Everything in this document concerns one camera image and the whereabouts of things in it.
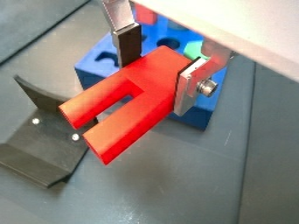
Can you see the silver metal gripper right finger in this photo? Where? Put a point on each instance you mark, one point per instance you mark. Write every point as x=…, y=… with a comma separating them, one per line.
x=194, y=78

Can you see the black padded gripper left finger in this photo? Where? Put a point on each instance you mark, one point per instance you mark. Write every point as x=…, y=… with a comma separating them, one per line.
x=126, y=30

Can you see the red square-circle forked object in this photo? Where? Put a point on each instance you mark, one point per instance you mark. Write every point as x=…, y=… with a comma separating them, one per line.
x=148, y=84

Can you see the tall red square peg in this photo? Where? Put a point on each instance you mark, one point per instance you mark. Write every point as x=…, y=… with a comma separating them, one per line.
x=146, y=16

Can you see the blue foam fixture block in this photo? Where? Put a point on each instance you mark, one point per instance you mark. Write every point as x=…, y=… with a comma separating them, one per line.
x=166, y=42

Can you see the black curved regrasp stand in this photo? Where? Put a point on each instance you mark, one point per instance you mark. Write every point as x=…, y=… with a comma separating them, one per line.
x=46, y=148

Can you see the green hexagonal peg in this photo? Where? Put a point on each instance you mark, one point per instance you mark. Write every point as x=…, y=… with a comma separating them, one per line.
x=193, y=50

